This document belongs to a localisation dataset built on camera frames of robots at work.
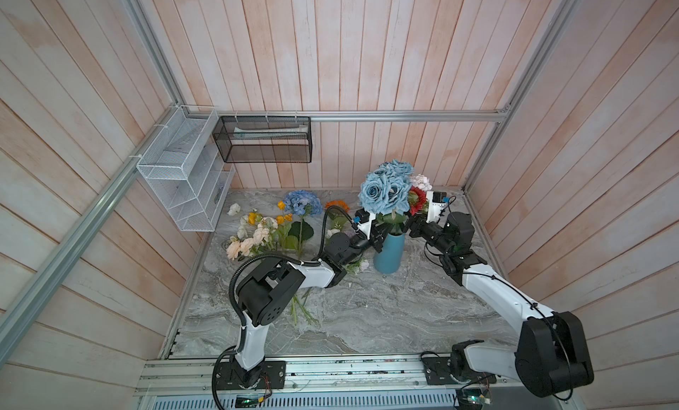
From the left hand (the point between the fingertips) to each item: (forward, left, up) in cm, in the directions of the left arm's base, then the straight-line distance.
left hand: (395, 222), depth 78 cm
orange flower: (+24, +17, -17) cm, 34 cm away
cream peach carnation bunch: (+6, +48, -18) cm, 52 cm away
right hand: (+5, -3, 0) cm, 6 cm away
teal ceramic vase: (-2, -1, -18) cm, 18 cm away
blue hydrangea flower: (+20, +31, -13) cm, 40 cm away
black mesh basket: (+29, +42, +10) cm, 52 cm away
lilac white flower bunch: (+7, -7, +10) cm, 14 cm away
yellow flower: (+19, +41, -22) cm, 50 cm away
